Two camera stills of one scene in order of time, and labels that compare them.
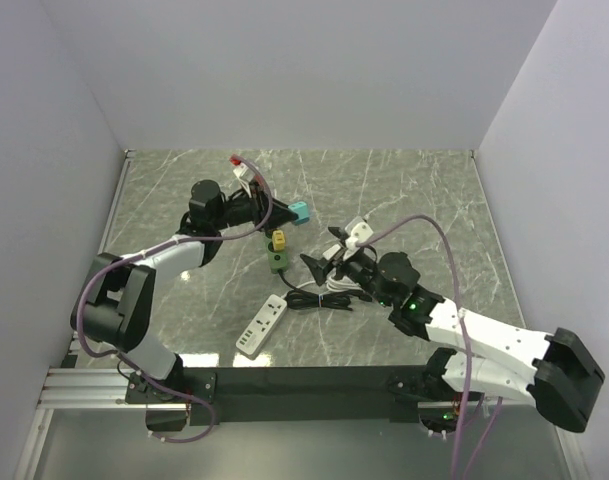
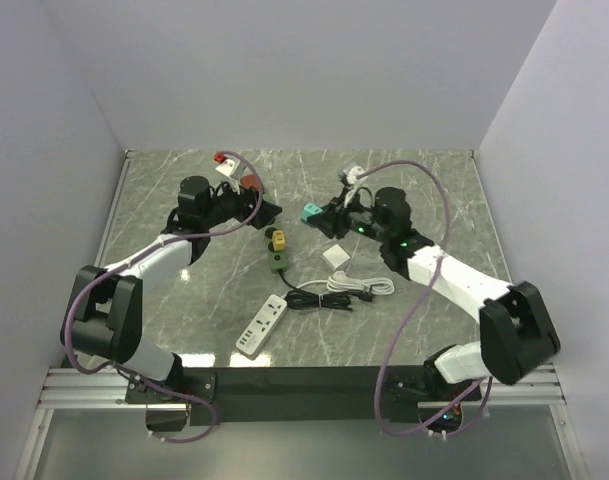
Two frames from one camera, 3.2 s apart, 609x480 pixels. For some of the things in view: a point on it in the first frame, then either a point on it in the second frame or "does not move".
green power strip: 278,259 does not move
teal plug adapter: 302,211 -> 310,209
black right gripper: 319,269 -> 334,214
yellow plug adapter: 278,238 does not move
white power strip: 255,338 does not move
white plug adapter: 330,253 does not move
